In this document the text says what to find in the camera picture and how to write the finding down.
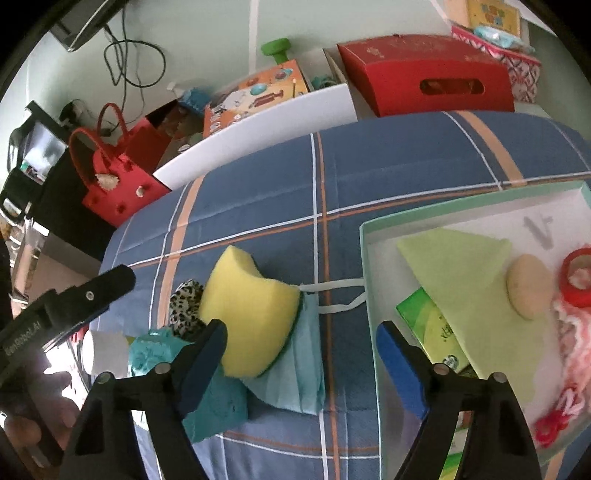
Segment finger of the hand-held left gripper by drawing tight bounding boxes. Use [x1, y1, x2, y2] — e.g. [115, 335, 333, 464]
[46, 265, 137, 330]

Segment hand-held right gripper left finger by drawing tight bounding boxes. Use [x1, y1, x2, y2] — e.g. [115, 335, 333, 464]
[58, 318, 228, 480]

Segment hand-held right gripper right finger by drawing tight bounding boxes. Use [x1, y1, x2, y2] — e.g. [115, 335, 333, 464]
[375, 320, 542, 480]

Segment green tissue pack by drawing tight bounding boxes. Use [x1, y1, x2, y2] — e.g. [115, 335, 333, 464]
[396, 286, 472, 376]
[438, 450, 465, 480]

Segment yellow sponge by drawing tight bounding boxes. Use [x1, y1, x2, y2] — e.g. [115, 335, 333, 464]
[199, 246, 303, 377]

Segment green cloth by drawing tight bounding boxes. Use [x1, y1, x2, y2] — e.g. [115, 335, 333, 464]
[396, 228, 550, 418]

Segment red pink pipe cleaners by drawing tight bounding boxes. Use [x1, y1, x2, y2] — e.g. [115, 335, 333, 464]
[533, 388, 585, 448]

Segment pink white striped cloth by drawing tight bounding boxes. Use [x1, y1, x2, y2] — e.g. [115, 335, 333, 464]
[551, 295, 591, 416]

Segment teal shallow box tray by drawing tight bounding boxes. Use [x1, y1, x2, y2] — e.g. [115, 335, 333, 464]
[359, 181, 591, 480]

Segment red tape roll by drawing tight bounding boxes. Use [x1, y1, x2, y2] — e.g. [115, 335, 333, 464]
[560, 247, 591, 308]

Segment person's left hand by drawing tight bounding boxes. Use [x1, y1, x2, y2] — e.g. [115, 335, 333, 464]
[0, 369, 80, 455]

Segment teal wet wipes pack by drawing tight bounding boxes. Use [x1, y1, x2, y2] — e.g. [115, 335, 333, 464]
[128, 329, 250, 444]

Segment white pill bottle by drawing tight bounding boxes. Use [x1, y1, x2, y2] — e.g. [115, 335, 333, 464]
[83, 330, 130, 377]

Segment leopard print scrunchie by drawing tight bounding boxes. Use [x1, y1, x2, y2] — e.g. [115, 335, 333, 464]
[168, 279, 208, 340]

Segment black cabinet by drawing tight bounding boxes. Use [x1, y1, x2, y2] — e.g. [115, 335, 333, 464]
[34, 161, 121, 261]

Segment blue face mask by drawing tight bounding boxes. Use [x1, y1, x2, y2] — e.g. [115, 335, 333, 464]
[242, 279, 370, 415]

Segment red felt handbag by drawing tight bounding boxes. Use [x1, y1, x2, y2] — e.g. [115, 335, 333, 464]
[69, 102, 172, 228]

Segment black appliance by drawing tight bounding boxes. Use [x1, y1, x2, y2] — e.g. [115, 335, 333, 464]
[0, 100, 70, 217]

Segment blue plaid tablecloth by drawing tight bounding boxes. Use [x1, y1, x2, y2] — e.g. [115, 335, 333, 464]
[99, 110, 591, 480]

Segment hand sanitizer bottle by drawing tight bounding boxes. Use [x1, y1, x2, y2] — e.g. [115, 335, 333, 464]
[168, 80, 208, 114]

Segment white chair back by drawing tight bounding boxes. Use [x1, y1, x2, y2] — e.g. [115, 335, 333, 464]
[152, 83, 358, 191]

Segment orange toy box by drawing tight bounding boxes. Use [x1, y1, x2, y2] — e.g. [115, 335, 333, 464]
[202, 58, 312, 139]

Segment black monitor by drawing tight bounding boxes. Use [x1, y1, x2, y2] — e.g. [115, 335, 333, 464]
[50, 0, 126, 52]

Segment red cardboard box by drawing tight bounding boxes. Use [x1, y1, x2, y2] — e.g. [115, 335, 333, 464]
[336, 33, 515, 118]

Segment green dumbbell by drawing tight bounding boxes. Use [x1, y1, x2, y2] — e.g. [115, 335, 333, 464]
[260, 38, 293, 65]

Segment red white patterned box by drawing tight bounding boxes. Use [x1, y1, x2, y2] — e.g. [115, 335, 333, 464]
[450, 25, 543, 104]

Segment light blue wipes pack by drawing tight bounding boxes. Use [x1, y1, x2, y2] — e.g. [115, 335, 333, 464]
[473, 25, 536, 51]

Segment wall power plug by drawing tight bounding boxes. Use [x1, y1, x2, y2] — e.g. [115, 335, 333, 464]
[60, 100, 88, 125]

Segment black cables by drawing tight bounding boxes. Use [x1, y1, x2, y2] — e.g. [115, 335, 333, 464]
[104, 9, 167, 88]

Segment yellow case with handle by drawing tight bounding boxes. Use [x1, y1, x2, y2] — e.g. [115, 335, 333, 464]
[466, 0, 522, 35]

